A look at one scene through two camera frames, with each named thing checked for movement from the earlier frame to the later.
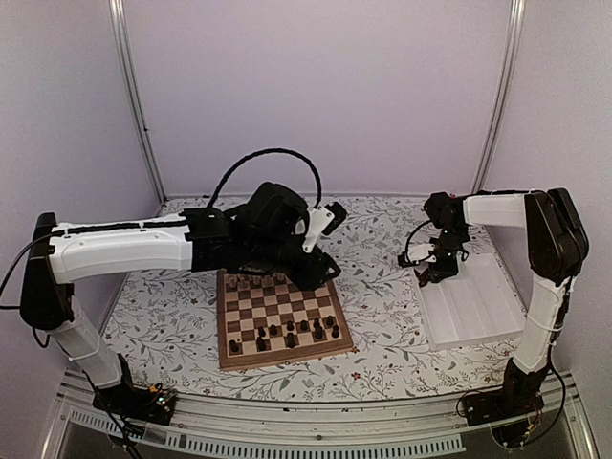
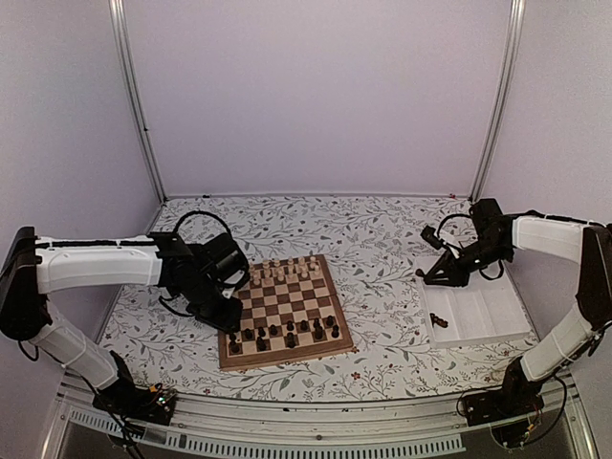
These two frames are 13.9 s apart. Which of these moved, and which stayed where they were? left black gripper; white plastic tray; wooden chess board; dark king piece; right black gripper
Moved: left black gripper; right black gripper
Stayed: dark king piece; white plastic tray; wooden chess board
